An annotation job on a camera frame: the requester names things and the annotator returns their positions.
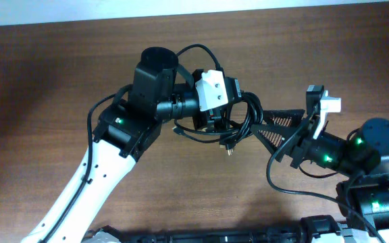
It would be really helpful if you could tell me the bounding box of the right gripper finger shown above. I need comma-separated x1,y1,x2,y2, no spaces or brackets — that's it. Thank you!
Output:
251,124,296,154
263,109,305,127

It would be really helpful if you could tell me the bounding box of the thin black USB cable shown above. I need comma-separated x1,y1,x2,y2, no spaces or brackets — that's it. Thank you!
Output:
172,101,249,144

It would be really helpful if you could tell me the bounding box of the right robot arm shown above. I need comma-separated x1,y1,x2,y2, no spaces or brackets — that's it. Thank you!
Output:
251,110,389,242

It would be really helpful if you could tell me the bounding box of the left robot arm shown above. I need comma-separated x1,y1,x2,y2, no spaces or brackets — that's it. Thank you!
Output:
23,47,241,242

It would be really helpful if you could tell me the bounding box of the right camera cable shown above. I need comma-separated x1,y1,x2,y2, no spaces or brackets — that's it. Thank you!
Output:
265,111,389,243

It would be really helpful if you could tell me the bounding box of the camera cable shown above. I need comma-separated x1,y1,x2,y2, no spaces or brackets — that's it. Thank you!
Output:
265,111,389,243
42,43,223,243

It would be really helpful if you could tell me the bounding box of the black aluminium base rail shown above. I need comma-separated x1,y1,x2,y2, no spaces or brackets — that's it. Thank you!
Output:
82,215,389,243

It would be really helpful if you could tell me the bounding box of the left camera cable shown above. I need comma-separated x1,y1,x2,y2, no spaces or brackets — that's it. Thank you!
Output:
42,43,223,243

